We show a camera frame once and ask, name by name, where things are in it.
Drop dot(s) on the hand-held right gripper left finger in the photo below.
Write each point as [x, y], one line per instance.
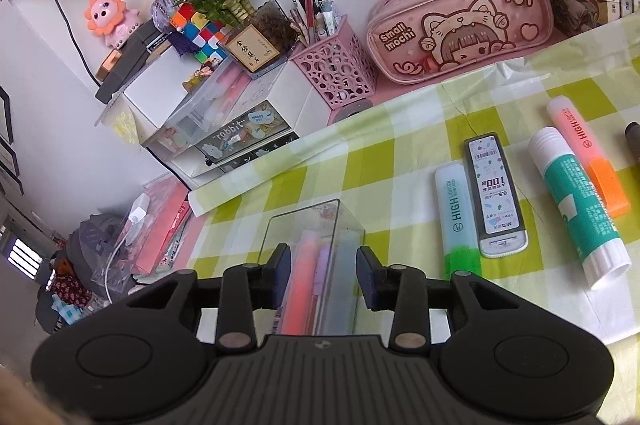
[282, 275]

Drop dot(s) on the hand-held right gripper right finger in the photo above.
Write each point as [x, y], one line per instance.
[367, 280]

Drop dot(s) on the pink highlighter pen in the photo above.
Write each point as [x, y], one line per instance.
[302, 275]

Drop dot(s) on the blue highlighter pen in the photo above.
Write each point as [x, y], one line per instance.
[345, 275]

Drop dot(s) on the purple pen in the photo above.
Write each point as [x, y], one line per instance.
[324, 265]

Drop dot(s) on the green highlighter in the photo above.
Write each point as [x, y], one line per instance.
[457, 215]

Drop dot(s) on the black pencil lead case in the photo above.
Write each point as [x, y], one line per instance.
[495, 195]

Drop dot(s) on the green and white glue stick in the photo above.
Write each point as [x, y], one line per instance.
[575, 200]

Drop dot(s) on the orange highlighter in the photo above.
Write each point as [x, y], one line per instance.
[585, 140]

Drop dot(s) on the black marker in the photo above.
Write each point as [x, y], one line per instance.
[634, 140]

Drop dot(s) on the green checked tablecloth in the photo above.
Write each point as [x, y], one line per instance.
[400, 165]

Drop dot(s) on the grey round disc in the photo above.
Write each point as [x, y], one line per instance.
[352, 112]

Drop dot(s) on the white drawer organizer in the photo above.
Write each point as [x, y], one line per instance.
[300, 105]

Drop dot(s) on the clear plastic storage box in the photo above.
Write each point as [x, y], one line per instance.
[220, 100]

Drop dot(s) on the grey bag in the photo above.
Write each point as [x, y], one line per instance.
[85, 240]

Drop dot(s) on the small toy figurines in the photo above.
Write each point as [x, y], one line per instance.
[199, 77]

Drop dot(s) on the pink mesh pen holder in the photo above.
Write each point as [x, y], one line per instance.
[335, 65]

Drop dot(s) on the white cardboard box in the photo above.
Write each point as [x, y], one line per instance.
[155, 95]

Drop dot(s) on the bunch of pens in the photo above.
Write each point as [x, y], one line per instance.
[312, 20]

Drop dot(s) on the colourful puzzle cube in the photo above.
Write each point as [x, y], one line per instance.
[197, 32]

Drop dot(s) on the barred window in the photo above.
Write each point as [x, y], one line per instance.
[22, 257]

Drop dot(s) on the black flat box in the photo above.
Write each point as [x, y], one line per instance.
[125, 65]

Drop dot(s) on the pink cartoon pencil case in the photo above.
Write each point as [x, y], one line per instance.
[450, 30]

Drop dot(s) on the orange and pink lion toy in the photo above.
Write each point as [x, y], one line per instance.
[107, 17]

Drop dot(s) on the black picture frame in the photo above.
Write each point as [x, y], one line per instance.
[10, 167]
[5, 115]

